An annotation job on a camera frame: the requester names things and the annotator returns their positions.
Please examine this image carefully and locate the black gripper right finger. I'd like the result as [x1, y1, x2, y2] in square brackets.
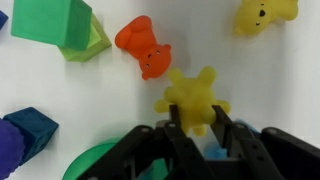
[210, 105, 320, 180]

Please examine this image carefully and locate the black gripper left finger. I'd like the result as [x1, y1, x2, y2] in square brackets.
[77, 104, 214, 180]

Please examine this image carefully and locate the yellow star-shaped toy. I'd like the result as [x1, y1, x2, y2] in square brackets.
[153, 65, 232, 137]

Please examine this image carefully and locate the orange rubber bear toy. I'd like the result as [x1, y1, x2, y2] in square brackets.
[114, 15, 173, 81]

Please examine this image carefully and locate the yellow rubber bear toy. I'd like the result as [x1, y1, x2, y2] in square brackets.
[233, 0, 299, 37]

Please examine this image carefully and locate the green plastic bowl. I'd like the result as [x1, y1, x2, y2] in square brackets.
[62, 137, 171, 180]

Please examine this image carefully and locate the light green block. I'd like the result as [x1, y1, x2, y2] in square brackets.
[59, 13, 113, 63]

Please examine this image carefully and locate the teal blue block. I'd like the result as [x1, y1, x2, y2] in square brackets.
[2, 106, 60, 166]

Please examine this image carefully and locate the green cube block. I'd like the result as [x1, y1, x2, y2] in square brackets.
[10, 0, 93, 52]

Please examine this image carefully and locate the blue hexagon block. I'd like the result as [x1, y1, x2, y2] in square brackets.
[0, 9, 9, 30]

